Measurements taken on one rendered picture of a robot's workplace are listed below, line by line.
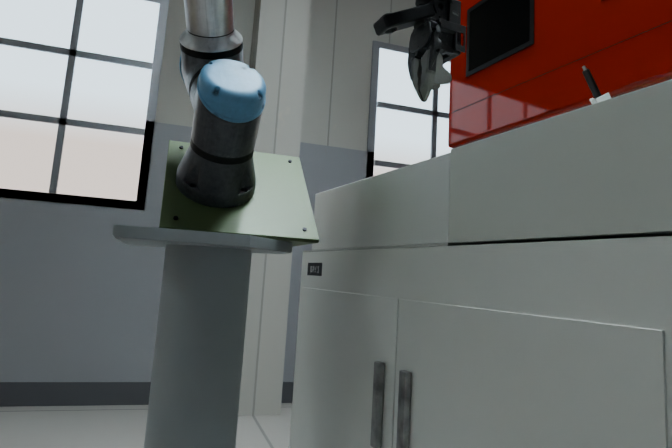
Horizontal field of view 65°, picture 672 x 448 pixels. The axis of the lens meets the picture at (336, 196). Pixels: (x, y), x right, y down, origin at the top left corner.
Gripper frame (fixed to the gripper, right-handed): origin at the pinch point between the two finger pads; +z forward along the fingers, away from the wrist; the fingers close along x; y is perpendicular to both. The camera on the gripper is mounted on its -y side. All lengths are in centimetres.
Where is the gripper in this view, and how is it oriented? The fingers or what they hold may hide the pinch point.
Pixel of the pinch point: (421, 93)
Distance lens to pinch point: 101.6
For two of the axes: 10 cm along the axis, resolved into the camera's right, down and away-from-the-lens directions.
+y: 9.1, 1.2, 4.0
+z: -0.6, 9.9, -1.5
